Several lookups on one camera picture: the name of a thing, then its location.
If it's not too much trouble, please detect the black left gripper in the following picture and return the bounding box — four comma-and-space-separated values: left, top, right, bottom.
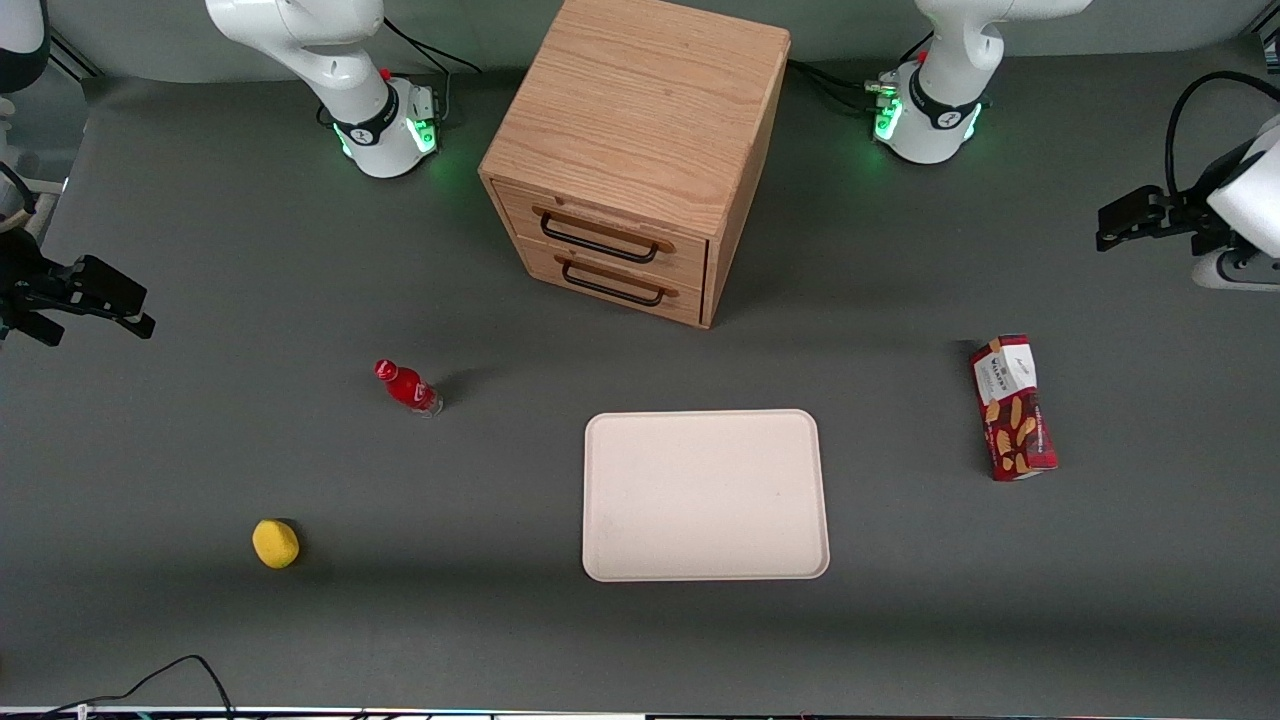
1096, 186, 1239, 257

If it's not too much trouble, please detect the black cable on table edge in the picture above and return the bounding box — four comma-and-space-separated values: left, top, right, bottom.
38, 654, 237, 720

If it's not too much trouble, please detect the red cookie box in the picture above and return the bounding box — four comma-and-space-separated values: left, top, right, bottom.
968, 334, 1061, 483

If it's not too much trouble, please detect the yellow lemon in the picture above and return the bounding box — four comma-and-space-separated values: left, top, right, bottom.
251, 518, 301, 570

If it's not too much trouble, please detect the black right arm base cable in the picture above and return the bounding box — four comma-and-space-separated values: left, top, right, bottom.
380, 16, 483, 125

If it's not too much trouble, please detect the wooden two-drawer cabinet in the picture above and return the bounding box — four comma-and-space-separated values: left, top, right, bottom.
478, 0, 792, 330

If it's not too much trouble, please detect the red soda bottle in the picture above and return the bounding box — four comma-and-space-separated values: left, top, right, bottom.
373, 359, 443, 418

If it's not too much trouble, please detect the black arm base cable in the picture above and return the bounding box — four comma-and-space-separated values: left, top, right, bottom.
380, 16, 483, 125
786, 32, 935, 113

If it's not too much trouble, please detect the cream rectangular tray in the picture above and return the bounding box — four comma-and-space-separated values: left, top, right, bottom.
582, 409, 831, 583

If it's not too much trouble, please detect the wooden drawer with black handle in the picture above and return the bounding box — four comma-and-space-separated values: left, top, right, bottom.
514, 236, 705, 328
492, 179, 710, 292

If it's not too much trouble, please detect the black left arm wrist cable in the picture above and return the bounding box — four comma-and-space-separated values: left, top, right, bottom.
1164, 69, 1280, 201

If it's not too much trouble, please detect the black left arm base cable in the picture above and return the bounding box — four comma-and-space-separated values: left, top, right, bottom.
786, 32, 935, 113

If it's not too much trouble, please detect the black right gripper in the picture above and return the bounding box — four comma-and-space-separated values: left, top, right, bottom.
0, 228, 157, 348

